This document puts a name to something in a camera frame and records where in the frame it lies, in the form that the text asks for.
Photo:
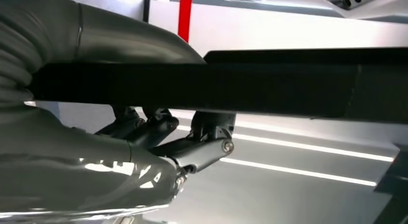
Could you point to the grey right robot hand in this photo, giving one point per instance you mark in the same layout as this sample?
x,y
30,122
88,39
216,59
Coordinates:
x,y
79,158

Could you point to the red floor tape line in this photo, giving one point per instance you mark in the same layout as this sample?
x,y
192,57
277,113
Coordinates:
x,y
185,15

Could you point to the grey housing with round holes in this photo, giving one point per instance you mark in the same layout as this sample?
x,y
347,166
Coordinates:
x,y
376,4

